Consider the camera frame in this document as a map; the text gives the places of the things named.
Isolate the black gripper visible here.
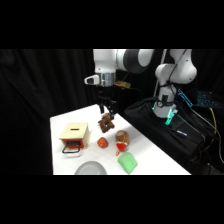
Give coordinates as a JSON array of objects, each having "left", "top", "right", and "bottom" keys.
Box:
[{"left": 97, "top": 94, "right": 117, "bottom": 120}]

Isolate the green triangle block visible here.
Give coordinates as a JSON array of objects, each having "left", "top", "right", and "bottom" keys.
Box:
[{"left": 117, "top": 152, "right": 139, "bottom": 175}]

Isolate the brown plush toy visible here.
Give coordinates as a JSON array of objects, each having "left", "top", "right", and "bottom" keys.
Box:
[{"left": 97, "top": 112, "right": 116, "bottom": 134}]

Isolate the yellow tag on wrist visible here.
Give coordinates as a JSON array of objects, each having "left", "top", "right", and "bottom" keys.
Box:
[{"left": 115, "top": 80, "right": 132, "bottom": 90}]

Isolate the red toy tomato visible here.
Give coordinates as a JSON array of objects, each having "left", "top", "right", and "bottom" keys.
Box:
[{"left": 96, "top": 136, "right": 110, "bottom": 149}]

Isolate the brown and red toy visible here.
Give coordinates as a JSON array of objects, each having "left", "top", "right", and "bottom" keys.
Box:
[{"left": 114, "top": 129, "right": 131, "bottom": 157}]

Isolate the wooden toy oven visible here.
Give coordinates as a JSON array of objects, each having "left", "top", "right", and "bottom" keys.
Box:
[{"left": 58, "top": 122, "right": 92, "bottom": 155}]

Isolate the grey plate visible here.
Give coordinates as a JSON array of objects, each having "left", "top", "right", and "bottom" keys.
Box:
[{"left": 74, "top": 160, "right": 108, "bottom": 176}]

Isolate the black robot stand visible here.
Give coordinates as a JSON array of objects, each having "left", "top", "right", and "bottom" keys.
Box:
[{"left": 123, "top": 97, "right": 224, "bottom": 176}]

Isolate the black curtain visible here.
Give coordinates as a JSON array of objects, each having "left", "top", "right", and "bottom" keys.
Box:
[{"left": 0, "top": 49, "right": 224, "bottom": 176}]

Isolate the blue lit keyboard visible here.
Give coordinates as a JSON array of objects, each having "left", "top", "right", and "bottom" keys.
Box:
[{"left": 195, "top": 91, "right": 221, "bottom": 108}]

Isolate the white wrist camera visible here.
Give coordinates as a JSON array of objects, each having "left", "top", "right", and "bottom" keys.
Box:
[{"left": 83, "top": 74, "right": 101, "bottom": 86}]

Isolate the yellow cable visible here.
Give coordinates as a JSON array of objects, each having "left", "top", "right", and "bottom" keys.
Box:
[{"left": 198, "top": 107, "right": 219, "bottom": 158}]

